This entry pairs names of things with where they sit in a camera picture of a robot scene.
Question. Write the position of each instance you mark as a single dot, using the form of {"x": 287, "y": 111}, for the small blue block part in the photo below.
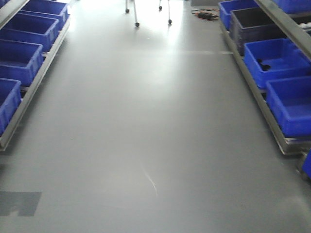
{"x": 306, "y": 166}

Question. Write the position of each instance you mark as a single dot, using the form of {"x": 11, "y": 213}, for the dark blue bin right shelf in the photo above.
{"x": 250, "y": 25}

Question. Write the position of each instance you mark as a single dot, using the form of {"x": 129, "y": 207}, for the blue bin left shelf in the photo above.
{"x": 47, "y": 8}
{"x": 20, "y": 60}
{"x": 10, "y": 99}
{"x": 31, "y": 29}

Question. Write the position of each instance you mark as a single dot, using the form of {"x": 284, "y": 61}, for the steel table on casters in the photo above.
{"x": 145, "y": 12}

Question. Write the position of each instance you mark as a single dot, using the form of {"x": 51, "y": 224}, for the black charger with orange cable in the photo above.
{"x": 206, "y": 14}

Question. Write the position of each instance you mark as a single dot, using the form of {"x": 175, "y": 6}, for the steel right shelf rail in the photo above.
{"x": 288, "y": 146}

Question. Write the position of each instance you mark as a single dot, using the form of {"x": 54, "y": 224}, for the steel shelf rail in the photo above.
{"x": 288, "y": 146}
{"x": 30, "y": 91}

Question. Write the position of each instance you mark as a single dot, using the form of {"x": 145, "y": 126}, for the steel left shelf rail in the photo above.
{"x": 30, "y": 91}

